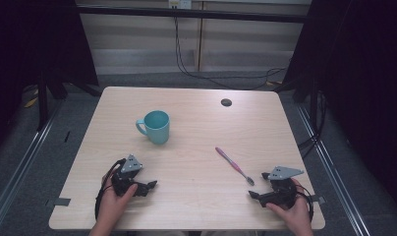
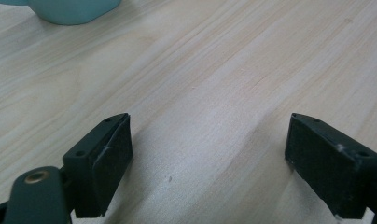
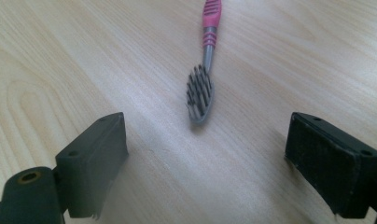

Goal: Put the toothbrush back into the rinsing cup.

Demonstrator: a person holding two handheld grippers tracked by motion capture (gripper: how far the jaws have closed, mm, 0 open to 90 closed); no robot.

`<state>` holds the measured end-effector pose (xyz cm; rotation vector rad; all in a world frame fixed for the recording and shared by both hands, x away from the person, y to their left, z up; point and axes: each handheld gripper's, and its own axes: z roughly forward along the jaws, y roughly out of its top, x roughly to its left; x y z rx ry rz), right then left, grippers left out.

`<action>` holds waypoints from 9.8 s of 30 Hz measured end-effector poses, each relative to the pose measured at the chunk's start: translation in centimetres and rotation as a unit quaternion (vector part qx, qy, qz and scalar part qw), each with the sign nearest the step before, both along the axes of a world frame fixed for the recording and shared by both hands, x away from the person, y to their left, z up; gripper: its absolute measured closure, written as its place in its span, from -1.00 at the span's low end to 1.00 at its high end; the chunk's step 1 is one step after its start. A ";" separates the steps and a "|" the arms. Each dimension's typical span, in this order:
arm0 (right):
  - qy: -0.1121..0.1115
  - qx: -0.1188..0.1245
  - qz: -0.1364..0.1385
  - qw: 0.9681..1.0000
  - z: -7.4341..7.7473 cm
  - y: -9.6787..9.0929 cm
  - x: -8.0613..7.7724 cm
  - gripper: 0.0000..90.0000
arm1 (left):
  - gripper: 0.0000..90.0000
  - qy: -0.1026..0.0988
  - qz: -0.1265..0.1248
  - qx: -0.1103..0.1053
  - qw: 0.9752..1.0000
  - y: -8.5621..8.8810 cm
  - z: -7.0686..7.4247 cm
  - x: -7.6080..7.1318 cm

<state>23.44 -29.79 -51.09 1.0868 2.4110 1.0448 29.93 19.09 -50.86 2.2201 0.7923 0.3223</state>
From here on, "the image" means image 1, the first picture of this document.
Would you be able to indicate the metal floor rail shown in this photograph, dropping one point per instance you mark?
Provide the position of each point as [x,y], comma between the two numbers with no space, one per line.
[19,167]
[334,173]

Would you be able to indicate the white wall socket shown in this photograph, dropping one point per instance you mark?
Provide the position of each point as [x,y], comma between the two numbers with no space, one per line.
[180,3]

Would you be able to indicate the black tape strip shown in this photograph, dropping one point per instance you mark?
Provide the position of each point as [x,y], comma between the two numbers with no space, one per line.
[62,202]

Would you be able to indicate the dark round table grommet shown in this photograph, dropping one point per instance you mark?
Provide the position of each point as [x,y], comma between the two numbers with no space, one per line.
[226,102]

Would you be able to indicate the small black floor tape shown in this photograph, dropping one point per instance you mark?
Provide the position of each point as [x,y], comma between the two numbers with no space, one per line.
[67,136]

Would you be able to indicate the dark curtain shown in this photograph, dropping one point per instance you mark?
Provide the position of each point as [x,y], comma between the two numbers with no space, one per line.
[363,82]
[29,49]

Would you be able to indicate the person's left hand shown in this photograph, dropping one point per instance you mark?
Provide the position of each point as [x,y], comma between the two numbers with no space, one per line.
[111,206]

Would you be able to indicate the teal ceramic mug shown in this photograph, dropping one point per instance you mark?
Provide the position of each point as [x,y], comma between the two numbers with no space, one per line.
[158,130]

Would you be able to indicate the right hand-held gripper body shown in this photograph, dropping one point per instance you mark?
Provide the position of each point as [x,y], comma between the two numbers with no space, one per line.
[283,190]

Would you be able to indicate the pink toothbrush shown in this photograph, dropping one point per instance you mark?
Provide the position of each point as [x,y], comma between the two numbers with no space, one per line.
[234,165]

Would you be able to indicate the yellow floor scrap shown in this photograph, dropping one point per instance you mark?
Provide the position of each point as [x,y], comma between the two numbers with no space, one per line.
[30,102]

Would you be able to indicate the black horizontal bar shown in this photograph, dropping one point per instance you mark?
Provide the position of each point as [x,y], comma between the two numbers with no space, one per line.
[193,14]

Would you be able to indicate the black metal stand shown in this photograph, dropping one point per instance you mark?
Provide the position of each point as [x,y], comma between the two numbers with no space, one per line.
[42,101]

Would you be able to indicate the grey tape strip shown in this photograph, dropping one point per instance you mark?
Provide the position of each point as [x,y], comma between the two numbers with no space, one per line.
[318,199]

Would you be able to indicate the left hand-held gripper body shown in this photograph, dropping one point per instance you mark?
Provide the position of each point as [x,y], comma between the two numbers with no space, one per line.
[129,165]

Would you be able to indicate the person's right hand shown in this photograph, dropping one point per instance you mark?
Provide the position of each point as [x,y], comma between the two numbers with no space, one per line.
[299,214]

